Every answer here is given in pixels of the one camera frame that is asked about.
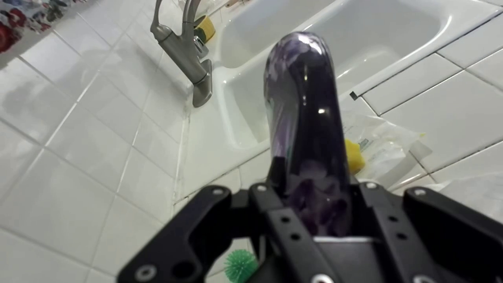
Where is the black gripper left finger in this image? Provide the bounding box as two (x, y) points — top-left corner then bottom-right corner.
(116, 181), (337, 283)

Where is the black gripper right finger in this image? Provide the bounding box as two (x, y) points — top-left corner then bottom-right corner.
(360, 181), (503, 283)

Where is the purple dish soap bottle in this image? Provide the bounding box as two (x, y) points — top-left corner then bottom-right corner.
(263, 30), (354, 240)

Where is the green spiky ball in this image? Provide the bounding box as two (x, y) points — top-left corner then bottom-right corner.
(225, 249), (260, 283)

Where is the clear plastic bag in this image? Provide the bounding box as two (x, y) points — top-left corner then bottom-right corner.
(343, 115), (437, 191)

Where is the yellow sponge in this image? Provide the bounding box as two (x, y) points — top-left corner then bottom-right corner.
(344, 139), (368, 178)

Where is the grey metal faucet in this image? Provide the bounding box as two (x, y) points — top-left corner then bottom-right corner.
(149, 0), (216, 109)

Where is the yellow soap container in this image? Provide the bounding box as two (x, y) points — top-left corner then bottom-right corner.
(194, 15), (217, 46)

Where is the white kitchen sink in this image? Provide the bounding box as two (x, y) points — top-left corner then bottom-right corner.
(211, 0), (454, 152)

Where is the floral curtain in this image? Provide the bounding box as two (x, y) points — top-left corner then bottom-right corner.
(0, 0), (80, 54)

